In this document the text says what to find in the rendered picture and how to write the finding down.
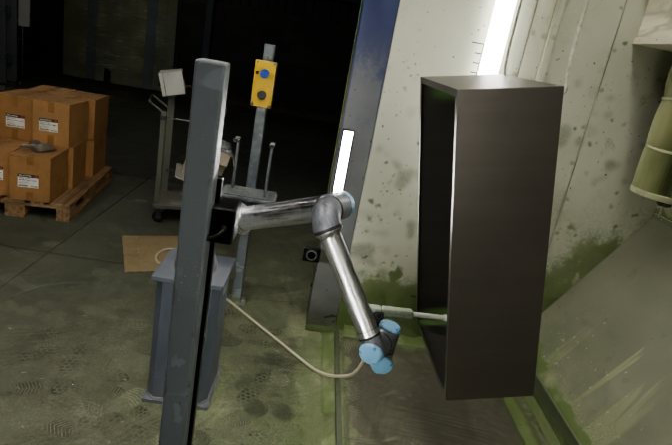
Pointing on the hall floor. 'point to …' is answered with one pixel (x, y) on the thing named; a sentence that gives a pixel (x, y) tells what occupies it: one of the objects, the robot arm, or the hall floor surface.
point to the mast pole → (193, 245)
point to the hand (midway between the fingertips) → (372, 314)
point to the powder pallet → (89, 186)
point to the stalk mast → (251, 187)
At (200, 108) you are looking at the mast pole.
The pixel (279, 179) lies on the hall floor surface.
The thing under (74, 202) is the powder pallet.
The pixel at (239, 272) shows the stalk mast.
